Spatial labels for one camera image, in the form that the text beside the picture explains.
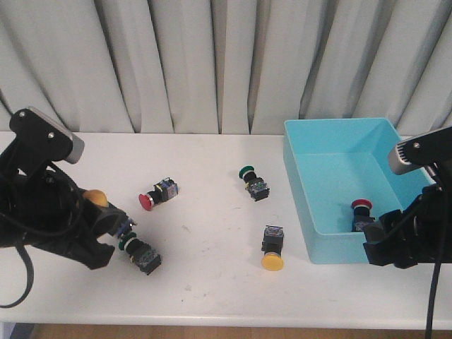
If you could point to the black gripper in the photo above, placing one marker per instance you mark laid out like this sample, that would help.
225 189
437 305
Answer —
41 206
425 234

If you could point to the yellow push button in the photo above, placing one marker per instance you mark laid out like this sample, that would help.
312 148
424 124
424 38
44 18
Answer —
99 198
272 246

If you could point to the red push button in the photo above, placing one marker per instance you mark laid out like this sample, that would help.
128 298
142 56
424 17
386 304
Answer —
361 214
162 191

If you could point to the light blue plastic box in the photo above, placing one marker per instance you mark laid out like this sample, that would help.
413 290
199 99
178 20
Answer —
332 162

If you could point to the green push button front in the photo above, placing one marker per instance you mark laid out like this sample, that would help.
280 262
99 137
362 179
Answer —
141 254

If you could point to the green push button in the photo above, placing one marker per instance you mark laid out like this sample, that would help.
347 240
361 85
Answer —
141 254
254 185

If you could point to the yellow push button lying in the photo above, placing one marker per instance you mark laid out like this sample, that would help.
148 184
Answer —
272 246

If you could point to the green push button rear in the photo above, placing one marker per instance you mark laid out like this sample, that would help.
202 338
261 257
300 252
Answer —
254 185

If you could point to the grey curtain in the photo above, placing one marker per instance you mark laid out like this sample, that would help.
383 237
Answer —
231 67

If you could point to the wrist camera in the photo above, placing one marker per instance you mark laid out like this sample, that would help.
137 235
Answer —
40 140
419 151

